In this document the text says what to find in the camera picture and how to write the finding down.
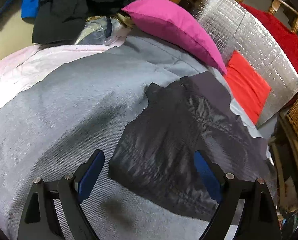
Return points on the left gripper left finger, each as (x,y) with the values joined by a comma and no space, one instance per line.
(39,218)

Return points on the dark plaid jacket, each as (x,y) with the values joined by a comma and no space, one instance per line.
(154,156)

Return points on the black clothing pile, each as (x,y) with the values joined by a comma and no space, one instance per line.
(61,21)

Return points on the wooden shelf unit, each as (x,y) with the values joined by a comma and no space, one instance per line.
(283,145)

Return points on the grey bed sheet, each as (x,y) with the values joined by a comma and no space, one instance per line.
(53,127)

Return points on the red-orange pillow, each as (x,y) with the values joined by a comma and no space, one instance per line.
(249,88)

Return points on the pink quilt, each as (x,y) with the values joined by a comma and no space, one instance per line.
(24,68)

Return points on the red blanket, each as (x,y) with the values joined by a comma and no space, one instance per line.
(287,40)

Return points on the silver foil insulation mat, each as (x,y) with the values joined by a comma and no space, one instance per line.
(233,28)

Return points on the clear plastic bag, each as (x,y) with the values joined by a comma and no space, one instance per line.
(105,30)

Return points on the blue cloth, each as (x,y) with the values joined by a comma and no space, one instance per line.
(29,8)

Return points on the magenta pillow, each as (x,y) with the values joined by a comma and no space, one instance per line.
(170,22)

